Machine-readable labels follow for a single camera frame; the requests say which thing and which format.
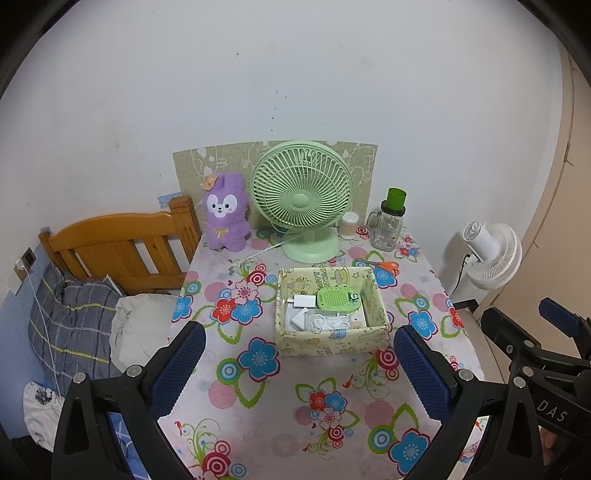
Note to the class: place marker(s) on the blue patterned bed sheet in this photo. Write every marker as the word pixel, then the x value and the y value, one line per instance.
pixel 121 443

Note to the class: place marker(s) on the cotton swab container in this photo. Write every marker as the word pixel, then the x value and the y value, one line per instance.
pixel 348 226

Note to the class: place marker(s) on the white wall socket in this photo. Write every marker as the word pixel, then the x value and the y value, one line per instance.
pixel 18 277

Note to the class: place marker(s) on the white power adapter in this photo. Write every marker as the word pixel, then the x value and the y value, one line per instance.
pixel 304 301

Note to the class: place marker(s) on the glass jar mug green lid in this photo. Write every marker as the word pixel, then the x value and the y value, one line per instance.
pixel 388 226

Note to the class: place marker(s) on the green panda mesh case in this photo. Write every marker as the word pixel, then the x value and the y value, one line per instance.
pixel 339 299

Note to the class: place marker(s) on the purple plush bunny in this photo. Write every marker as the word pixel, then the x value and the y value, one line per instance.
pixel 226 212

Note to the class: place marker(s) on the floral tablecloth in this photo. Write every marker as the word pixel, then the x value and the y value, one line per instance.
pixel 277 392

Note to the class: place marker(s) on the white printed cloth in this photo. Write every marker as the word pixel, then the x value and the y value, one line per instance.
pixel 41 415

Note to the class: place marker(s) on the beige patterned wall board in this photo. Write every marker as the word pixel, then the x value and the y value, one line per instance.
pixel 212 159

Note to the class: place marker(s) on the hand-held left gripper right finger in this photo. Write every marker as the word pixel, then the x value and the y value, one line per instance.
pixel 420 369

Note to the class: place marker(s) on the beige wardrobe door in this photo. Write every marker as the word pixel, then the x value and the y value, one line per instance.
pixel 563 207

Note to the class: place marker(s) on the yellow patterned storage box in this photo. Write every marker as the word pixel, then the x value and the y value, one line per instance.
pixel 323 344

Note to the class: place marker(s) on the dark wall switch plate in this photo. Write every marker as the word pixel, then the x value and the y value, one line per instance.
pixel 29 257

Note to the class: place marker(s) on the white square printed adapter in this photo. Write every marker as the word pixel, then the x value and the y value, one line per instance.
pixel 300 318

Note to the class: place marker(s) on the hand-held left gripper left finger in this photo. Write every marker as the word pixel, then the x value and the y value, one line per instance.
pixel 180 364

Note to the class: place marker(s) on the wooden bed headboard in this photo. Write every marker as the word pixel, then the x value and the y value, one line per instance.
pixel 106 230

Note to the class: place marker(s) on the grey plaid blanket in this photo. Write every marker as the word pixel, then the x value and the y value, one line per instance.
pixel 69 323

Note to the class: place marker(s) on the green desk fan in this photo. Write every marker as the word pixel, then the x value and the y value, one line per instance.
pixel 300 198

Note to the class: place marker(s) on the white pillow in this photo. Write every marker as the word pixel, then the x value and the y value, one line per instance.
pixel 143 327

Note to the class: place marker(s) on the blue wall sticker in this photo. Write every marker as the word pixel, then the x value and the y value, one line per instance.
pixel 170 198

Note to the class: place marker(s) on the person's right hand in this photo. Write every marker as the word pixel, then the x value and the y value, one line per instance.
pixel 551 445

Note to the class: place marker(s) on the white floor fan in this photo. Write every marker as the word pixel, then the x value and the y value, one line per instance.
pixel 496 254

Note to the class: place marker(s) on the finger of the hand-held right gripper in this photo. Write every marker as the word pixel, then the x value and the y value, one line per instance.
pixel 558 318
pixel 501 327

